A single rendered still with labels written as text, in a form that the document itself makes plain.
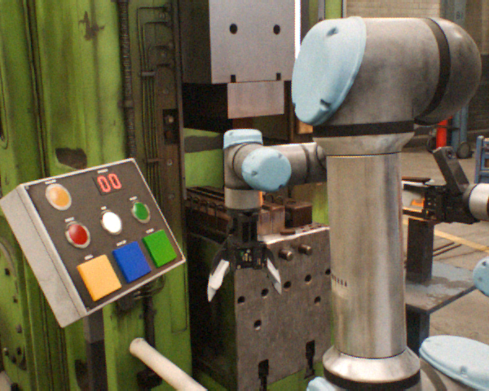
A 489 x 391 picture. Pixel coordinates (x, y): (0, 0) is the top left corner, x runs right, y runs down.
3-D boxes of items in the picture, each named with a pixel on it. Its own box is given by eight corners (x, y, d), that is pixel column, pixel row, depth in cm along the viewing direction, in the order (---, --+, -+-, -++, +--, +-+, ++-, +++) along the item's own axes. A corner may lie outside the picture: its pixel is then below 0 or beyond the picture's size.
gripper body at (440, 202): (417, 217, 132) (466, 226, 123) (418, 181, 131) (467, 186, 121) (438, 212, 137) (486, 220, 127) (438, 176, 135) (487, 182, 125)
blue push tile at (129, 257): (152, 271, 126) (136, 240, 126) (130, 282, 120) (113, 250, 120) (146, 274, 127) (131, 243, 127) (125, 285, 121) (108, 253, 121)
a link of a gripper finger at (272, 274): (284, 303, 117) (257, 270, 115) (277, 292, 123) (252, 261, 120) (297, 293, 117) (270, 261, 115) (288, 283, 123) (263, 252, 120)
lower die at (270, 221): (284, 230, 176) (284, 203, 174) (231, 243, 164) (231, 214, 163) (209, 205, 209) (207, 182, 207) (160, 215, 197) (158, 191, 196)
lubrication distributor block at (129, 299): (142, 314, 163) (139, 269, 160) (122, 321, 159) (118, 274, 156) (136, 310, 165) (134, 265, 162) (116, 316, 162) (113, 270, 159)
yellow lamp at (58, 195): (73, 207, 116) (72, 186, 115) (50, 210, 113) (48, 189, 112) (68, 204, 118) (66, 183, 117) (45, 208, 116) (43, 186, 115)
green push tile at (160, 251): (178, 256, 134) (163, 228, 135) (158, 267, 128) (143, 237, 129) (172, 259, 135) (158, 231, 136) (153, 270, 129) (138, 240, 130)
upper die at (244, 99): (284, 113, 168) (284, 80, 166) (228, 119, 157) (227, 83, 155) (204, 107, 201) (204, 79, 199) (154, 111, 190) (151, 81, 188)
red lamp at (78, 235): (93, 244, 116) (91, 223, 115) (70, 249, 113) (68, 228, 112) (86, 241, 118) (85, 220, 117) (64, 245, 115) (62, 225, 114)
